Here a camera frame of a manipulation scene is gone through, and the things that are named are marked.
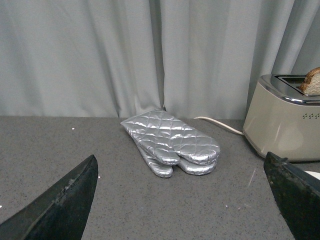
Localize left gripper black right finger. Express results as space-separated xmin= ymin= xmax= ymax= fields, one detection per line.
xmin=263 ymin=151 xmax=320 ymax=240

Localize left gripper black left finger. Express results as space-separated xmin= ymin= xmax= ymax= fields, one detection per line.
xmin=0 ymin=155 xmax=98 ymax=240

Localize brown bread slice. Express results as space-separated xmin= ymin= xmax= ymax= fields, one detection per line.
xmin=298 ymin=67 xmax=320 ymax=96

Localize beige two-slot toaster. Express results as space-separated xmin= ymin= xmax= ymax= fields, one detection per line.
xmin=242 ymin=74 xmax=320 ymax=162

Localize silver quilted lower oven mitt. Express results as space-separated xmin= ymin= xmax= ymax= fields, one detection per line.
xmin=135 ymin=142 xmax=217 ymax=178

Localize silver quilted oven mitt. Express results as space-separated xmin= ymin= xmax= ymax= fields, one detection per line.
xmin=135 ymin=142 xmax=217 ymax=178
xmin=121 ymin=108 xmax=221 ymax=166

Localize grey pleated curtain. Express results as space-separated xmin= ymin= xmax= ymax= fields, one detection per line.
xmin=0 ymin=0 xmax=320 ymax=119

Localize white toaster power cable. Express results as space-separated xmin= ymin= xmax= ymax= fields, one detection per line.
xmin=193 ymin=116 xmax=245 ymax=136

